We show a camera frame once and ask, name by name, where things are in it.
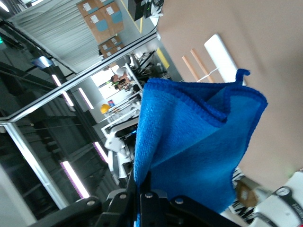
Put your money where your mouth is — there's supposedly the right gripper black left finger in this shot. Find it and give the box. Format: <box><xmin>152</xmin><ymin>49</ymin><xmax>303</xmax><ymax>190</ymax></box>
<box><xmin>30</xmin><ymin>169</ymin><xmax>138</xmax><ymax>227</ymax></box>

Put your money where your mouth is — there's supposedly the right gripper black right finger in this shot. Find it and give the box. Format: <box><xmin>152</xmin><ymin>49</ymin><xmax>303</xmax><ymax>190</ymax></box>
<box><xmin>138</xmin><ymin>171</ymin><xmax>240</xmax><ymax>227</ymax></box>

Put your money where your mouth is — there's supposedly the blue microfiber towel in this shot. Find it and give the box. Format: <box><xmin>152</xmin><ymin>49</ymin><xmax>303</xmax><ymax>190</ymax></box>
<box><xmin>133</xmin><ymin>68</ymin><xmax>268</xmax><ymax>213</ymax></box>

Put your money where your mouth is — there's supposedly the white towel rack base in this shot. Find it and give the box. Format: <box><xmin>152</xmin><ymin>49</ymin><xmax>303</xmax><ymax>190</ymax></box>
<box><xmin>204</xmin><ymin>33</ymin><xmax>247</xmax><ymax>86</ymax></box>

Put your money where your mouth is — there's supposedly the seated person in white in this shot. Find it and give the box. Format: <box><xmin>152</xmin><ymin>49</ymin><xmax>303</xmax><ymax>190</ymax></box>
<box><xmin>110</xmin><ymin>67</ymin><xmax>130</xmax><ymax>89</ymax></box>

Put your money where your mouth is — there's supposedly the wooden rack rod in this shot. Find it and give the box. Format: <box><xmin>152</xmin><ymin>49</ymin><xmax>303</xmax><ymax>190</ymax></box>
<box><xmin>190</xmin><ymin>48</ymin><xmax>215</xmax><ymax>84</ymax></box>
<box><xmin>181</xmin><ymin>55</ymin><xmax>202</xmax><ymax>82</ymax></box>

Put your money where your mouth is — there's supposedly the brown cardboard box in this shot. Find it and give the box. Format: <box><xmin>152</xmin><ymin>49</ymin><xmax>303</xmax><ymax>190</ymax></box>
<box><xmin>98</xmin><ymin>1</ymin><xmax>125</xmax><ymax>36</ymax></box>
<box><xmin>98</xmin><ymin>35</ymin><xmax>125</xmax><ymax>59</ymax></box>
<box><xmin>83</xmin><ymin>9</ymin><xmax>112</xmax><ymax>44</ymax></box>

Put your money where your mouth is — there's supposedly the brown table cover sheet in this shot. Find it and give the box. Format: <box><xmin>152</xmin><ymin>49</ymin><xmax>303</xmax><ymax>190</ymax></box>
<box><xmin>156</xmin><ymin>0</ymin><xmax>303</xmax><ymax>190</ymax></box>

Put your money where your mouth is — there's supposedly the black computer box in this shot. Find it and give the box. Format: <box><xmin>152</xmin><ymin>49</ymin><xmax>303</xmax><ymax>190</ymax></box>
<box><xmin>127</xmin><ymin>0</ymin><xmax>164</xmax><ymax>22</ymax></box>

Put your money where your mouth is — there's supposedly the aluminium frame beam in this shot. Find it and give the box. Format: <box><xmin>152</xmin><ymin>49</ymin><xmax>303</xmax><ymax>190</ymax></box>
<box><xmin>0</xmin><ymin>32</ymin><xmax>160</xmax><ymax>123</ymax></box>

